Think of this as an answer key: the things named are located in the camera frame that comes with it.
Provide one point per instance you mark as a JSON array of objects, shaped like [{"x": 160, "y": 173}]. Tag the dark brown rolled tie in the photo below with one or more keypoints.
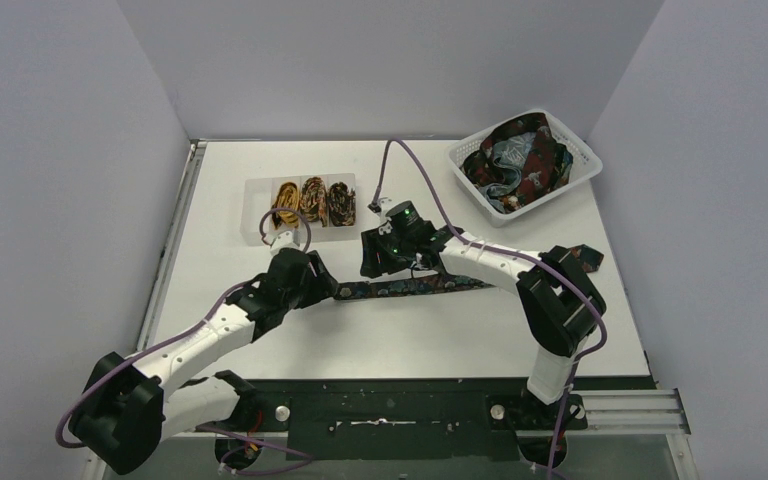
[{"x": 341, "y": 204}]

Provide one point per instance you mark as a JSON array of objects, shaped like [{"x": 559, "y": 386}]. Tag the white plastic basket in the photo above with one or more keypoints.
[{"x": 586, "y": 166}]

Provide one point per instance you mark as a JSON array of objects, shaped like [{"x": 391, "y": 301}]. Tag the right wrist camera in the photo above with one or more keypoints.
[{"x": 381, "y": 205}]

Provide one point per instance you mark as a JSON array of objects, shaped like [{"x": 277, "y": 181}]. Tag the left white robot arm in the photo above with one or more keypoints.
[{"x": 132, "y": 404}]

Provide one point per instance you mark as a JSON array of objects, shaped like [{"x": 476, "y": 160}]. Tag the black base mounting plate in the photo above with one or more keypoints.
[{"x": 426, "y": 419}]

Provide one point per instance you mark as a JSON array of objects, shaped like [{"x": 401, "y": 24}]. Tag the clear plastic organizer tray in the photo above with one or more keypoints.
[{"x": 256, "y": 210}]

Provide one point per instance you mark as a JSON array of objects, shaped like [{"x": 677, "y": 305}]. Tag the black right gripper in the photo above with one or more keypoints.
[{"x": 375, "y": 261}]

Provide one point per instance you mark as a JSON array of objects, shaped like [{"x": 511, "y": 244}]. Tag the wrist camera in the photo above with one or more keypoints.
[
  {"x": 285, "y": 240},
  {"x": 381, "y": 205}
]

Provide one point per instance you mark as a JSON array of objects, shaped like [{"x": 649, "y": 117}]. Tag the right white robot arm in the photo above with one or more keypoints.
[{"x": 560, "y": 302}]

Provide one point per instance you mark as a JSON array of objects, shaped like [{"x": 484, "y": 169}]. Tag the yellow rolled tie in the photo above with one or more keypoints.
[{"x": 286, "y": 205}]

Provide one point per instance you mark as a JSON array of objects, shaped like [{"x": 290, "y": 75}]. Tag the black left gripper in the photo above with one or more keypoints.
[{"x": 321, "y": 283}]

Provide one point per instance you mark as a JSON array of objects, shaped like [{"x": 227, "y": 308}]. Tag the orange patterned rolled tie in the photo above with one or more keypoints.
[{"x": 313, "y": 201}]

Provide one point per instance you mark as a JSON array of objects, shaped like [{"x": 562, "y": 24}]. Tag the pile of patterned ties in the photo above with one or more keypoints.
[{"x": 518, "y": 163}]

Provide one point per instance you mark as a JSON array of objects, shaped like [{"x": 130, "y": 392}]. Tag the navy floral tie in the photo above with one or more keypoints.
[{"x": 414, "y": 286}]

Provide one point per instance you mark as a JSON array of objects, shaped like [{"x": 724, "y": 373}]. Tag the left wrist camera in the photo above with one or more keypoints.
[{"x": 285, "y": 240}]

